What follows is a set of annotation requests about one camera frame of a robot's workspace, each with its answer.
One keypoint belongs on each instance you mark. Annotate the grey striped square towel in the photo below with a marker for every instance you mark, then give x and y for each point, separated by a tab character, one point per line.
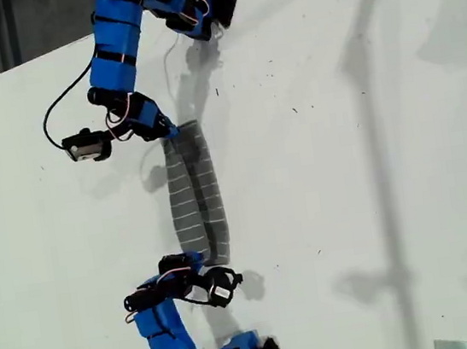
185	198

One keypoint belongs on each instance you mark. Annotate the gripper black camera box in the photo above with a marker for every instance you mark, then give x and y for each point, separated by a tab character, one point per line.
83	147
221	292

